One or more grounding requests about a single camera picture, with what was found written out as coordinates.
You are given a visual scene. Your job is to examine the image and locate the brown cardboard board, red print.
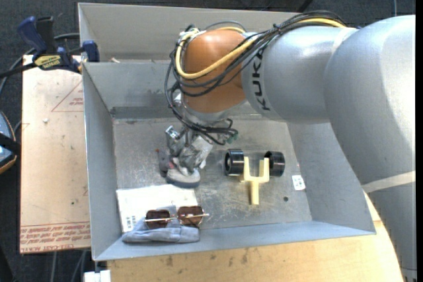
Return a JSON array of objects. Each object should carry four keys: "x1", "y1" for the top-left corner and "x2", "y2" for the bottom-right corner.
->
[{"x1": 19, "y1": 54, "x2": 92, "y2": 255}]

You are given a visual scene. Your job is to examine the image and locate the black wheels on cream fork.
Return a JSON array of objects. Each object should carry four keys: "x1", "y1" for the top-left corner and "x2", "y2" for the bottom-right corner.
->
[{"x1": 224, "y1": 149, "x2": 286, "y2": 206}]

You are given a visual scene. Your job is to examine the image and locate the blue-grey cloth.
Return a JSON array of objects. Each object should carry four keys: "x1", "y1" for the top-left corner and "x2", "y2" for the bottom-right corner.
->
[{"x1": 122, "y1": 205, "x2": 201, "y2": 244}]

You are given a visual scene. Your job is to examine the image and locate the brown-lensed sunglasses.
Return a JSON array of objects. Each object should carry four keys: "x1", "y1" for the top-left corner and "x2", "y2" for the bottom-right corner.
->
[{"x1": 143, "y1": 205, "x2": 210, "y2": 230}]

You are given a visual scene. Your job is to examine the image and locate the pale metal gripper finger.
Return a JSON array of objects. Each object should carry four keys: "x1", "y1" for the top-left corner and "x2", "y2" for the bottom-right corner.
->
[
  {"x1": 165, "y1": 125, "x2": 182, "y2": 163},
  {"x1": 183, "y1": 137, "x2": 213, "y2": 174}
]

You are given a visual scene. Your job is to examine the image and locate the small white card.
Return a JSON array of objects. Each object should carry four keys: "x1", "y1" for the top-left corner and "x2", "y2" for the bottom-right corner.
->
[{"x1": 291, "y1": 174, "x2": 307, "y2": 192}]

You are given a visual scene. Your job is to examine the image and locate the grey and white toy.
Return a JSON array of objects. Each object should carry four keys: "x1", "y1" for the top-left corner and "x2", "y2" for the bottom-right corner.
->
[{"x1": 157, "y1": 148, "x2": 202, "y2": 190}]

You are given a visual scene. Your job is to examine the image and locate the white flat packet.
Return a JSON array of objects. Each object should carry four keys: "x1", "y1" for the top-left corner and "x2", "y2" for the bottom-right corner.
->
[{"x1": 115, "y1": 184, "x2": 200, "y2": 234}]

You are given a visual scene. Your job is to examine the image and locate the grey metal bin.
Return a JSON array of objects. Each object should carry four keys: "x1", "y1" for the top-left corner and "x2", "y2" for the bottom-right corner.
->
[{"x1": 77, "y1": 2, "x2": 377, "y2": 262}]

